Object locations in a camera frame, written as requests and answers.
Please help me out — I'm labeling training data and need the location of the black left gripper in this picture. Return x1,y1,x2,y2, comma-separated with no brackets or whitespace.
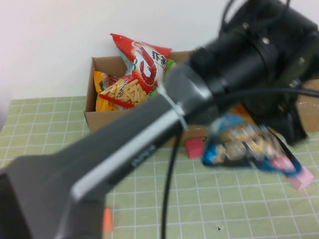
239,0,319,147

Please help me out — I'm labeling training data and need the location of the blue Vikar chips bag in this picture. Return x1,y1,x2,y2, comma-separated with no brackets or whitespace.
201,104,304,175

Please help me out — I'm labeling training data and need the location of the fries print snack bag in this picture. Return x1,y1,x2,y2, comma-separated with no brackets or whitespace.
99,77,150,110

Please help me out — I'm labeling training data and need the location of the yellow orange snack bag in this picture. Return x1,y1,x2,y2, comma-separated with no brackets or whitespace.
93,71,120,112

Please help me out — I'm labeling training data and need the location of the cardboard box with clear tape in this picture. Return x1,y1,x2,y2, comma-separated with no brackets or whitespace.
295,79,319,132

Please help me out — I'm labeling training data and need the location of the light pink foam cube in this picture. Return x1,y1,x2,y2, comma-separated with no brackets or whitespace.
289,166,315,191

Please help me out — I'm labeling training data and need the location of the magenta foam cube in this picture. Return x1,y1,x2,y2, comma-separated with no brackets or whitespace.
185,138,205,159

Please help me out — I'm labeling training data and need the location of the white zip tie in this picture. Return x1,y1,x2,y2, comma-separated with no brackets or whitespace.
159,82,188,130

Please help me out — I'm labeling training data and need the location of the green chip bag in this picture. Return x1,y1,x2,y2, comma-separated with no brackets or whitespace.
149,58,176,100

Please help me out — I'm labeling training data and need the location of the red shrimp stick bag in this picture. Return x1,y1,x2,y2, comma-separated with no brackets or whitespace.
110,33,172,94

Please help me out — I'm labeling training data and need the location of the cardboard box holding chip bags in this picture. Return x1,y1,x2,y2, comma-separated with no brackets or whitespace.
84,51,210,148

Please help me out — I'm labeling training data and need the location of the orange foam cube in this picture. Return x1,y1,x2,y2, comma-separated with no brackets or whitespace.
103,208,114,234

